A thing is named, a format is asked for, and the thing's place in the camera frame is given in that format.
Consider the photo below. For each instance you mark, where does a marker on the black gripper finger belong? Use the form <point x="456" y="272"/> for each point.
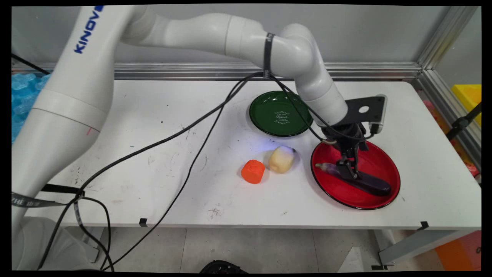
<point x="346" y="169"/>
<point x="356" y="157"/>

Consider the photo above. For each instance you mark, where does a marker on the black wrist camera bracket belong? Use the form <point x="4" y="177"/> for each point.
<point x="365" y="109"/>

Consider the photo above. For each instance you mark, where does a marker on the orange box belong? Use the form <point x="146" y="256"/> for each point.
<point x="461" y="252"/>

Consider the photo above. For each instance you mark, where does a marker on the black tape marker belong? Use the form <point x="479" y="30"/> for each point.
<point x="143" y="222"/>
<point x="424" y="225"/>

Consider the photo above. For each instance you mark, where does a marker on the black stand pole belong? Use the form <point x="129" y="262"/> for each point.
<point x="461" y="123"/>

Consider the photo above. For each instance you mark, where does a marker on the yellow plastic box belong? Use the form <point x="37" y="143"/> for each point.
<point x="469" y="98"/>

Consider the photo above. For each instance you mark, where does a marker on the short aluminium frame rail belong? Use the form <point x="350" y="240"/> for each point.
<point x="446" y="92"/>

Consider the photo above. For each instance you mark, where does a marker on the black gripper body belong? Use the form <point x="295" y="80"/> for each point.
<point x="346" y="132"/>

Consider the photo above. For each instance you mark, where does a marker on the pale yellow toy fruit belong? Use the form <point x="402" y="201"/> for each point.
<point x="281" y="159"/>

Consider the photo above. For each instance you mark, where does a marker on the green round plate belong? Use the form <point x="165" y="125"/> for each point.
<point x="269" y="115"/>

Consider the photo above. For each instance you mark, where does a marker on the blue bubble wrap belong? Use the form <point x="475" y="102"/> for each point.
<point x="23" y="100"/>

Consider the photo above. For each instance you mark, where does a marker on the orange toy fruit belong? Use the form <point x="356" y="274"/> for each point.
<point x="253" y="172"/>

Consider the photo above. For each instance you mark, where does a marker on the long aluminium frame rail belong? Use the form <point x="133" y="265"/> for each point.
<point x="192" y="71"/>

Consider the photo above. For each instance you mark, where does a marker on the purple toy eggplant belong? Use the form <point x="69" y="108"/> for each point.
<point x="373" y="187"/>

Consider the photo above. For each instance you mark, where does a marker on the grey table leg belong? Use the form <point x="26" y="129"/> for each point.
<point x="415" y="244"/>

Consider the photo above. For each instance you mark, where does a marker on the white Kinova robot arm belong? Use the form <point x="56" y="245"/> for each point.
<point x="77" y="96"/>

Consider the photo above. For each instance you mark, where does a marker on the red round plate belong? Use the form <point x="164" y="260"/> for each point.
<point x="380" y="161"/>

